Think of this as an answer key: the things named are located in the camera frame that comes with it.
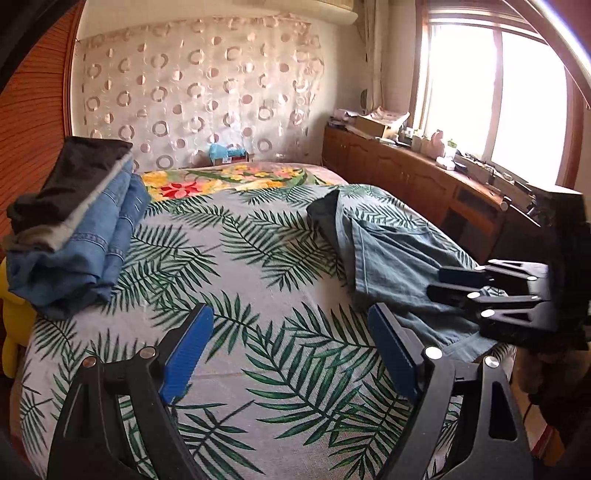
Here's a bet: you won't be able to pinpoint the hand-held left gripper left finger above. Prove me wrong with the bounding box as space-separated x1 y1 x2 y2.
46 302 215 480

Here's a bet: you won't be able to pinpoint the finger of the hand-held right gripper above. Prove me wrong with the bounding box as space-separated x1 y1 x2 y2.
427 282 557 343
438 259 551 289

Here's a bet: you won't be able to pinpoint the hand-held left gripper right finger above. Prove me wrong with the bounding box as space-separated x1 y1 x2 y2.
367 302 536 480

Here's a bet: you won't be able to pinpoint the light blue jeans pants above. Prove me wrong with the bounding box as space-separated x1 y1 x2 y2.
336 184 509 361

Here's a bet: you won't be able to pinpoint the folded blue jeans pants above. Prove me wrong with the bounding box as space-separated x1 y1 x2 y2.
4 159 153 321

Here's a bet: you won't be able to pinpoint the folded grey pants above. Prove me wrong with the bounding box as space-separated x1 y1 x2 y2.
4 152 136 254

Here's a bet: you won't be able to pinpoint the folded black pants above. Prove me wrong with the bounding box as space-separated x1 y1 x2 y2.
7 136 134 232

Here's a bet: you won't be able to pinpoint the leaf print bed sheet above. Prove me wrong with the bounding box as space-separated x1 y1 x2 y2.
18 182 515 480

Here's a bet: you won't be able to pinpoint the long wooden cabinet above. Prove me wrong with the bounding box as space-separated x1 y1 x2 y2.
321 124 542 265

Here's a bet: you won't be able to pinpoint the cardboard box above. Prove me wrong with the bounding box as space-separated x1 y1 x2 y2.
353 115 399 140

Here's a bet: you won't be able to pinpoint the pile of newspapers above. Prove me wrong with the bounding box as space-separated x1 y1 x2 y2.
369 106 411 126

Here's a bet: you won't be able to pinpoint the yellow plush toy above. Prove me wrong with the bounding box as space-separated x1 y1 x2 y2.
0 257 38 378

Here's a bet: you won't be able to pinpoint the floral blanket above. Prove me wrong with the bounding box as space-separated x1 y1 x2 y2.
141 161 348 202

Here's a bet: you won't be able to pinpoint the blue plastic bag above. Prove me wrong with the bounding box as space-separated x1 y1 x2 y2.
208 142 246 161

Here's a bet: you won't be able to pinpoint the beige window curtain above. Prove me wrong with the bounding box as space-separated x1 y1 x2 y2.
359 0 393 114

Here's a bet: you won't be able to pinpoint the wooden slatted wardrobe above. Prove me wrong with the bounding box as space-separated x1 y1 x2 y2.
0 0 88 243

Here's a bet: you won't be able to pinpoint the wooden frame window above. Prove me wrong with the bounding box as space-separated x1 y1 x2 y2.
413 0 585 188

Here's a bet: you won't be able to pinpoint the circle print wall curtain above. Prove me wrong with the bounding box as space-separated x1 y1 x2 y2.
76 14 327 172

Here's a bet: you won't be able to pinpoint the wall air conditioner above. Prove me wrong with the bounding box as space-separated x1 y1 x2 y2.
308 0 359 25

